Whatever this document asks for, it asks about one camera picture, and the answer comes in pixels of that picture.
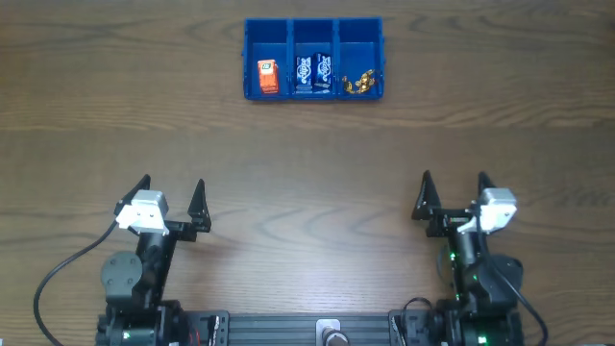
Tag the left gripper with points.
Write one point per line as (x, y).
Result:
(180, 230)

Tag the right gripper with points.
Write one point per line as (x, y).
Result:
(447, 222)

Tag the gold candy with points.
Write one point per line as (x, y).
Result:
(348, 85)
(366, 81)

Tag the orange candy box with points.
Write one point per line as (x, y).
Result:
(267, 74)
(272, 92)

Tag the blue candy pack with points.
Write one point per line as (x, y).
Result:
(322, 72)
(303, 74)

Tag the blue tray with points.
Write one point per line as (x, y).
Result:
(360, 33)

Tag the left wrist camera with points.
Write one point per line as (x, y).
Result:
(142, 211)

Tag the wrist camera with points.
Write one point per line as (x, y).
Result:
(495, 211)
(142, 211)

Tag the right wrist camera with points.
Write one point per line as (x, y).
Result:
(495, 211)

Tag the mounting rail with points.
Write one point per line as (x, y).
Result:
(288, 329)

